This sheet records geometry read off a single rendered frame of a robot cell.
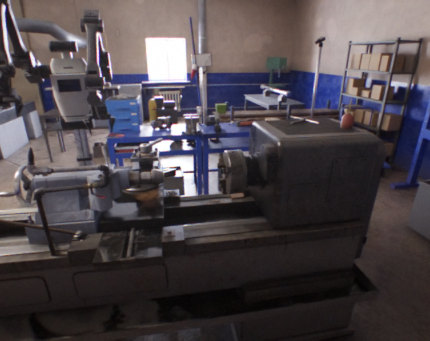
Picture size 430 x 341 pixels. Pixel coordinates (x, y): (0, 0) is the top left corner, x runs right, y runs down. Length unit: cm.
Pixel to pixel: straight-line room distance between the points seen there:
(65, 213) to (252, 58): 786
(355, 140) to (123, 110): 258
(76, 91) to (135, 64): 645
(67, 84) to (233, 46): 699
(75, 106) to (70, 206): 82
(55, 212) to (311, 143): 131
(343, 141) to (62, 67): 181
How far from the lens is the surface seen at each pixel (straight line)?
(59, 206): 158
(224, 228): 154
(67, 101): 213
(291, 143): 137
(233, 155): 150
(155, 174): 150
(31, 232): 165
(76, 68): 219
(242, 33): 878
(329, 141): 147
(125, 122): 344
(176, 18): 853
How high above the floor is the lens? 170
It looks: 22 degrees down
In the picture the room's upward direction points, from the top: straight up
